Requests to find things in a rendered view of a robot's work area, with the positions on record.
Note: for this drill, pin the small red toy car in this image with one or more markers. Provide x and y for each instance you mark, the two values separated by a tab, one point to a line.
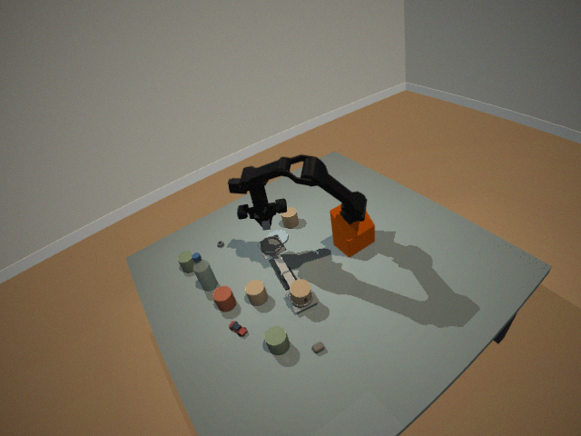
237	328

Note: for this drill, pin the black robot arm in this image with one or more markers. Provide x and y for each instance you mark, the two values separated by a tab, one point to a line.
314	172

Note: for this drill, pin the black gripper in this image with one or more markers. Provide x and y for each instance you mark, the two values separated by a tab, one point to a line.
280	206

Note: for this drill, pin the grey bottle with blue cap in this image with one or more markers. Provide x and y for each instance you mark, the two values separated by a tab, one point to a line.
204	273

